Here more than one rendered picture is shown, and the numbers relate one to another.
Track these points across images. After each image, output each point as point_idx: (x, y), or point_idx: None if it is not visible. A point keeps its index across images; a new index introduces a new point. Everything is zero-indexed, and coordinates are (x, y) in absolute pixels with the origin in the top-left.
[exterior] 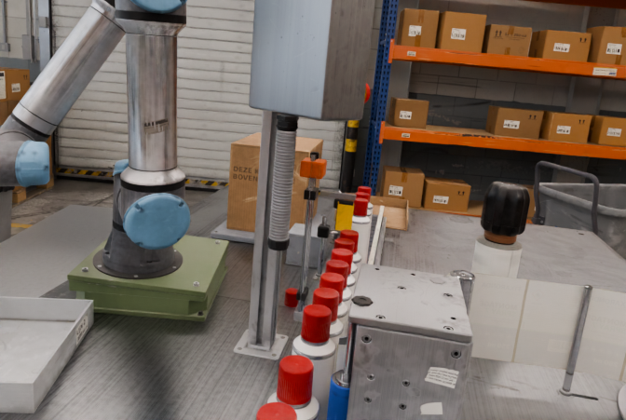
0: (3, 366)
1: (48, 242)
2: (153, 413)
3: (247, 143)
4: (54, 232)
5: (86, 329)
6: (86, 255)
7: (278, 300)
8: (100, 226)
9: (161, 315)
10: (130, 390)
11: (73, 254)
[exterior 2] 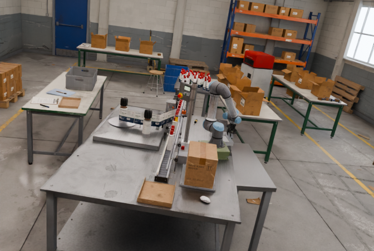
0: None
1: (252, 166)
2: (195, 134)
3: (211, 144)
4: (257, 170)
5: None
6: (237, 161)
7: (185, 149)
8: (250, 174)
9: None
10: (200, 136)
11: (240, 161)
